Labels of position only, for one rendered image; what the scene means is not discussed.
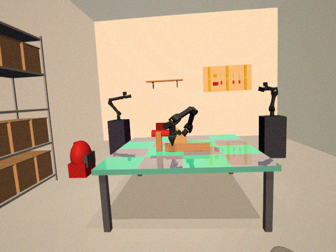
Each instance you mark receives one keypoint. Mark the wooden board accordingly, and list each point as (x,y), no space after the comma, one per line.
(201,146)

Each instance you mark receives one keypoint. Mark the brown wooden post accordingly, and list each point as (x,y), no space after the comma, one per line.
(158,141)

